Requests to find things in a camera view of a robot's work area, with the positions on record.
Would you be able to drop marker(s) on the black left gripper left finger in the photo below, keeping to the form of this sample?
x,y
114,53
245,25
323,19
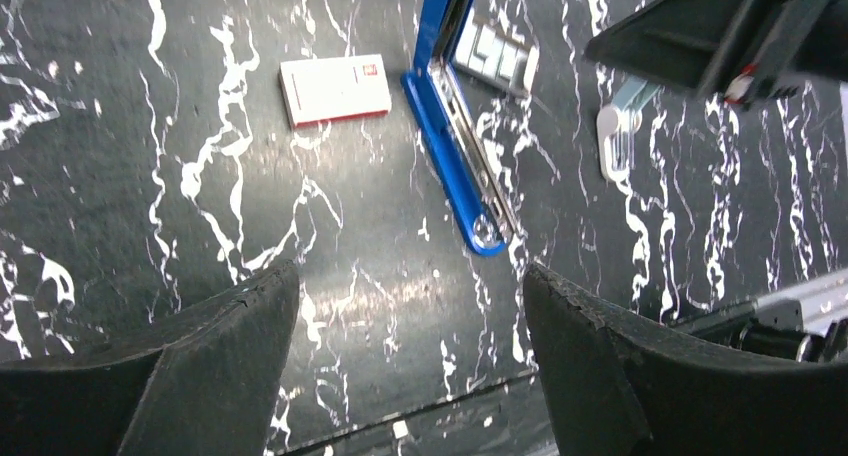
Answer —
x,y
201,382

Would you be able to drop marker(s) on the blue black stapler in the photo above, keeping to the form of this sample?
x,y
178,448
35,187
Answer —
x,y
480,208

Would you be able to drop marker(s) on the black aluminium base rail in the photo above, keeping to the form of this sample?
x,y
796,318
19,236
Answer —
x,y
805,322

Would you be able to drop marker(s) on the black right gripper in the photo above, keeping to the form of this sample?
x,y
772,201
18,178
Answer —
x,y
748,51

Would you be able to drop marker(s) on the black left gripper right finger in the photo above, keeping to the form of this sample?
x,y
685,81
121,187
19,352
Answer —
x,y
618,383

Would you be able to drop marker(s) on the red white staples box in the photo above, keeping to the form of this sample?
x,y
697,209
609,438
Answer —
x,y
335,88

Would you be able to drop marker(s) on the white light-blue staple remover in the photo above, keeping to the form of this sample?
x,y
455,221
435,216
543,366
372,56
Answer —
x,y
616,125

